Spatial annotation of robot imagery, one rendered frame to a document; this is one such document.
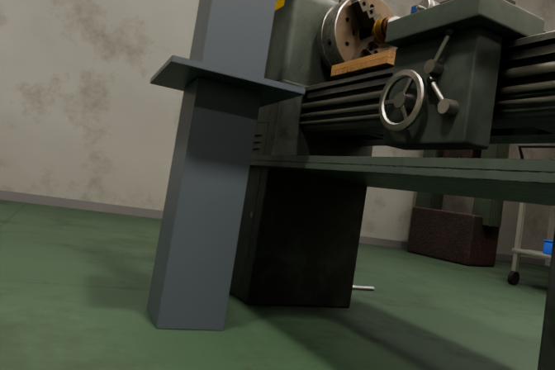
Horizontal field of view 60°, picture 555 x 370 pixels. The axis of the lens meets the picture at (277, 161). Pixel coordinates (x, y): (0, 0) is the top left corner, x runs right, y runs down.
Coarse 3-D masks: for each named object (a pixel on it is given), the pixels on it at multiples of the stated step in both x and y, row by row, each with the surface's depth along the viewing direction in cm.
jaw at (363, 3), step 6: (354, 0) 181; (360, 0) 177; (366, 0) 179; (354, 6) 180; (360, 6) 178; (366, 6) 179; (360, 12) 179; (366, 12) 177; (372, 12) 178; (360, 18) 181; (366, 18) 178; (372, 18) 176; (378, 18) 176; (360, 24) 182; (366, 24) 180; (372, 24) 177
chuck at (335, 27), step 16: (368, 0) 184; (336, 16) 178; (352, 16) 181; (384, 16) 188; (336, 32) 178; (352, 32) 181; (368, 32) 191; (336, 48) 179; (352, 48) 181; (384, 48) 188
